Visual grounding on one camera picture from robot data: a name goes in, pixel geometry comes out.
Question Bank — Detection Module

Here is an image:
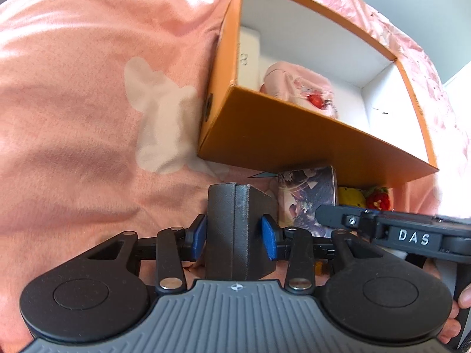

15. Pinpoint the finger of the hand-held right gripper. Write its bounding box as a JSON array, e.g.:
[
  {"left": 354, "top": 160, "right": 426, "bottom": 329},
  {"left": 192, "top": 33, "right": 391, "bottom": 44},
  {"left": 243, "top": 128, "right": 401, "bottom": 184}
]
[{"left": 315, "top": 204, "right": 391, "bottom": 243}]

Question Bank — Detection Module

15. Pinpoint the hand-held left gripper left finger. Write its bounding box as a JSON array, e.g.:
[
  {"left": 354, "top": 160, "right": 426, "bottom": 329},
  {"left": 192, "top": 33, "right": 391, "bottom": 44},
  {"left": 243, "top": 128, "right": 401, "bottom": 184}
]
[{"left": 86, "top": 214, "right": 208, "bottom": 295}]

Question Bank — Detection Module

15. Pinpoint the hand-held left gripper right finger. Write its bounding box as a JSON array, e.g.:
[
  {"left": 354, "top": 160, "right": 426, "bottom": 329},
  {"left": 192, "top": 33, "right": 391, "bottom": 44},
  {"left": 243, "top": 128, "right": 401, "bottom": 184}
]
[{"left": 261, "top": 215, "right": 396, "bottom": 295}]

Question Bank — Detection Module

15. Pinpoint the illustrated card box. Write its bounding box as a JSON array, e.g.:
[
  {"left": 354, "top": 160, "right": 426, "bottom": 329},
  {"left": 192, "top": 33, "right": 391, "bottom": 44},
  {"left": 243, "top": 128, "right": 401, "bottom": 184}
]
[{"left": 277, "top": 165, "right": 338, "bottom": 238}]

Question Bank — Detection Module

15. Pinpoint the dark grey box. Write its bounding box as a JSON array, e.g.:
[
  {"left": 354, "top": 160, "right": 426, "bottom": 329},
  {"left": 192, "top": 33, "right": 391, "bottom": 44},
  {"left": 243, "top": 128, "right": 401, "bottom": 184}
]
[{"left": 205, "top": 183, "right": 279, "bottom": 282}]

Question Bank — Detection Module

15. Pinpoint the orange cardboard box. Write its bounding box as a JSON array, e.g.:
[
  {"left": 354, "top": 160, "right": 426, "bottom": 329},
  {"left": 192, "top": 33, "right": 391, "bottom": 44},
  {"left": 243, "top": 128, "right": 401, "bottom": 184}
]
[{"left": 197, "top": 0, "right": 440, "bottom": 190}]

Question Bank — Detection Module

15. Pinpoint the pink fabric pouch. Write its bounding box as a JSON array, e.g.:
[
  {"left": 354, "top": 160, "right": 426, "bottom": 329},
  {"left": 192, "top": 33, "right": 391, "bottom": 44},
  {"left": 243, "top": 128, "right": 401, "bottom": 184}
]
[{"left": 259, "top": 61, "right": 341, "bottom": 120}]

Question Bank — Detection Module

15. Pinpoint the small white box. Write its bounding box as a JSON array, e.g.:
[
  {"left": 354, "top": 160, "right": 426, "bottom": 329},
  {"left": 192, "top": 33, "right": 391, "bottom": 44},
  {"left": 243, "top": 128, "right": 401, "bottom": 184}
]
[{"left": 237, "top": 26, "right": 264, "bottom": 91}]

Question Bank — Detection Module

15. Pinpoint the person's right hand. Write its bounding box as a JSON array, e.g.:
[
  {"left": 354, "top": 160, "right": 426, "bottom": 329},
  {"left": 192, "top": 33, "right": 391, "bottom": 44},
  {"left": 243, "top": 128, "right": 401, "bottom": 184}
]
[{"left": 439, "top": 286, "right": 471, "bottom": 345}]

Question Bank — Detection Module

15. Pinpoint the red crochet strawberry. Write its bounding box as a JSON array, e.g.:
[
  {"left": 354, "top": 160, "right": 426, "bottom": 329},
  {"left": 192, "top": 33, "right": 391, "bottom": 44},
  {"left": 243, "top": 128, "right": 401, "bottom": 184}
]
[{"left": 362, "top": 186, "right": 391, "bottom": 212}]

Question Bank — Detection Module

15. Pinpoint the pink printed blanket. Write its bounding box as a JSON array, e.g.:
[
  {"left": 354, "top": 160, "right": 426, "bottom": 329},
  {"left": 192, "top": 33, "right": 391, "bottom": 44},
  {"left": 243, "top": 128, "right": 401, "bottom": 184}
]
[{"left": 0, "top": 0, "right": 471, "bottom": 353}]

